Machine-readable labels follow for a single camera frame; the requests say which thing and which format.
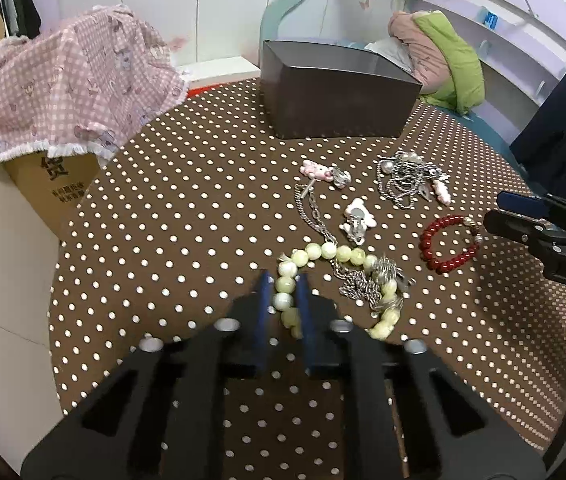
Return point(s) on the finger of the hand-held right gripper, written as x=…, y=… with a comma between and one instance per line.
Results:
x=508, y=222
x=523, y=203

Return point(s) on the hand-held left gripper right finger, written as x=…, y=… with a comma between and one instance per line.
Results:
x=305, y=310

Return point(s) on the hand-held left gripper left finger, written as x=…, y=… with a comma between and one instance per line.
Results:
x=263, y=310

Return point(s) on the dark grey box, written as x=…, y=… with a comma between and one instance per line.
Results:
x=333, y=105

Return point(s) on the pink and white pendant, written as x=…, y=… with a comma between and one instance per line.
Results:
x=443, y=192

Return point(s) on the silver tassel pendant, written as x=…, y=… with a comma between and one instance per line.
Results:
x=388, y=272

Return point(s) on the white bear clip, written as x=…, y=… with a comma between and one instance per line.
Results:
x=358, y=215

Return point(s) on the brown dotted tablecloth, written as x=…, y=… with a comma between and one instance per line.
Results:
x=163, y=235

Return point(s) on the clear crystal charm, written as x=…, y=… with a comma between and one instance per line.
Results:
x=341, y=178

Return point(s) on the pink cat charm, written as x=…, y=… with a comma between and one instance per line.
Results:
x=315, y=170

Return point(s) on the pink and green duvet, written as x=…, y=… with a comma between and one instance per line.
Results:
x=443, y=50

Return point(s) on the small blue box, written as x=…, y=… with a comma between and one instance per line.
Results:
x=490, y=18

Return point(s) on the white pillow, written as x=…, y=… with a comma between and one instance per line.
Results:
x=393, y=52

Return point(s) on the red stool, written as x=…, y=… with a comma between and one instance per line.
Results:
x=200, y=91

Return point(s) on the cardboard box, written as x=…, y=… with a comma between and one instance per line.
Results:
x=53, y=195

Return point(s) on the white flat box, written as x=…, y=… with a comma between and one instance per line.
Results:
x=218, y=70

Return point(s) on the small pink butterfly sticker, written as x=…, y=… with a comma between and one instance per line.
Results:
x=365, y=4

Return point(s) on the white cabinet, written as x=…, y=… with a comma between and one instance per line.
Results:
x=3, y=285

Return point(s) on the pink checked cloth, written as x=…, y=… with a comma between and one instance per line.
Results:
x=63, y=85

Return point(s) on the white wardrobe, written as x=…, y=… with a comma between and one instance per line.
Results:
x=223, y=0

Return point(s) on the lilac wall shelf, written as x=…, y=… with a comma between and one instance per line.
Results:
x=523, y=35

